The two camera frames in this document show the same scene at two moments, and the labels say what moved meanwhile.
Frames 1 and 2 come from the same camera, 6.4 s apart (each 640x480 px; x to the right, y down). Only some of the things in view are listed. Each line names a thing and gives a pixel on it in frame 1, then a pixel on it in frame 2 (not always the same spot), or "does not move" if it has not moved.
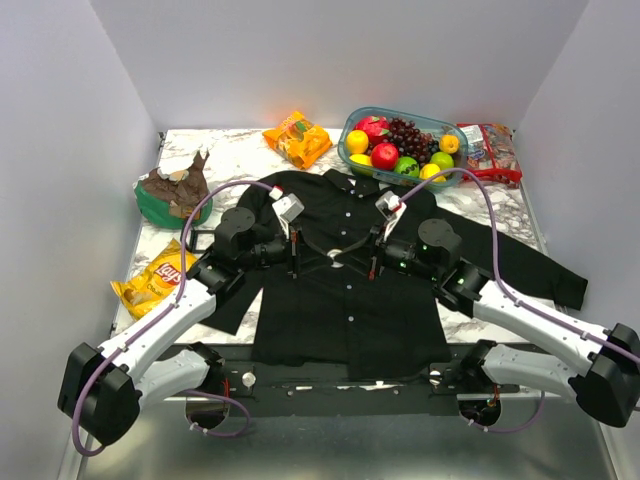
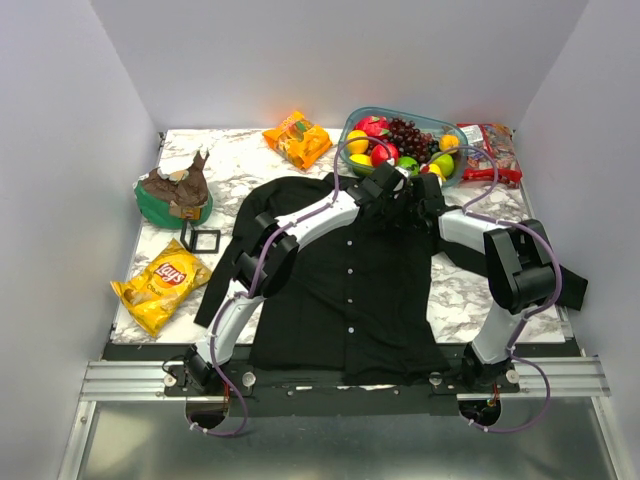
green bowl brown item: [170, 198] does not move
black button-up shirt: [362, 276] does not move
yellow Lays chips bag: [155, 287] does not move
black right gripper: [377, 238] to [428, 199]
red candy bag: [491, 153] does not move
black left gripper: [293, 248] to [390, 201]
